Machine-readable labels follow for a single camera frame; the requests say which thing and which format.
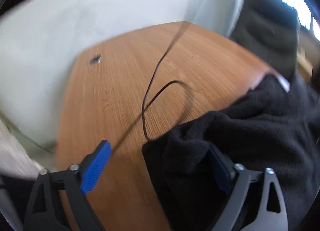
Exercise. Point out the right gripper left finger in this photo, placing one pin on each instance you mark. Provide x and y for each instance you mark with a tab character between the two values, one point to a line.
93	165

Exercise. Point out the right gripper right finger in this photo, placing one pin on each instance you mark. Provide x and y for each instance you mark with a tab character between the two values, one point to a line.
224	171

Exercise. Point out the dark navy fleece garment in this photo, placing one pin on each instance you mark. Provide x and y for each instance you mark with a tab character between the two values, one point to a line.
267	127

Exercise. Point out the dark green armchair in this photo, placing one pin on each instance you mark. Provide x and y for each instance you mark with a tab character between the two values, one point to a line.
269	29

